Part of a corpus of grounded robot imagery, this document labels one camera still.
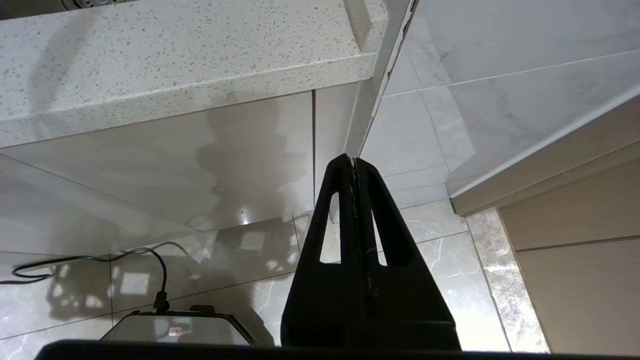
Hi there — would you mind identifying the round metal drain strainer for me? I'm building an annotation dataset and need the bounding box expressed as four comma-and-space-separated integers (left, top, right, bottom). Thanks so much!
62, 0, 118, 11

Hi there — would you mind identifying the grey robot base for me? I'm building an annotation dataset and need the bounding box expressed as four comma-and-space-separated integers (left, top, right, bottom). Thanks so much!
100, 305, 258, 347

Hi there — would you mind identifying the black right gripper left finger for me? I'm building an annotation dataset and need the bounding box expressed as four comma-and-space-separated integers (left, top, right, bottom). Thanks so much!
281, 154, 371, 348

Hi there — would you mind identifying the black floor cable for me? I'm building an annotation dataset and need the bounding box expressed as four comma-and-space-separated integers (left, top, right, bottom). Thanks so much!
0, 248, 171, 313

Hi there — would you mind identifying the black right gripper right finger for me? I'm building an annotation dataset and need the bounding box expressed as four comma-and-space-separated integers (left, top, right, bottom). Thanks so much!
354, 157, 462, 351

